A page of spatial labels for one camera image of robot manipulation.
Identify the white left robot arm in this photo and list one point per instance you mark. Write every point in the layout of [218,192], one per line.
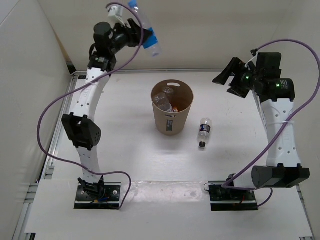
[80,125]

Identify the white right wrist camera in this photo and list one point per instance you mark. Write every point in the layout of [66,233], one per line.
[254,55]

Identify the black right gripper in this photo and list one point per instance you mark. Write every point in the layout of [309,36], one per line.
[234,66]

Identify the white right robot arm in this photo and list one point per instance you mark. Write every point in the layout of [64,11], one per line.
[275,101]

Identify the clear bottle black label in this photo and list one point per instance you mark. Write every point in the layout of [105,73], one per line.
[203,136]

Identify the beige round waste bin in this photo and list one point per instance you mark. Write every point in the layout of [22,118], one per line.
[171,101]

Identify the clear bottle blue orange label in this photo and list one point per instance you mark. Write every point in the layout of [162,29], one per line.
[162,100]

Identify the clear bottle blue cap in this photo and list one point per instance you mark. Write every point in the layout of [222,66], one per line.
[150,43]

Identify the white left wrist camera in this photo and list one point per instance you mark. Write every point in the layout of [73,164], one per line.
[115,14]

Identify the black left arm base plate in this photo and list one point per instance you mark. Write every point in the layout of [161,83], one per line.
[107,198]

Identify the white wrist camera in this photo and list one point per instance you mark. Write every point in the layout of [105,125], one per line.
[254,55]
[115,14]

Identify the orange packet inside bin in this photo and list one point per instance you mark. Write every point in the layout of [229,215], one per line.
[175,109]

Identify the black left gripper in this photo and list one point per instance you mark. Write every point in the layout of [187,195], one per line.
[134,35]

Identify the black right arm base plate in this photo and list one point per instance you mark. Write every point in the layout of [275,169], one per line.
[229,200]

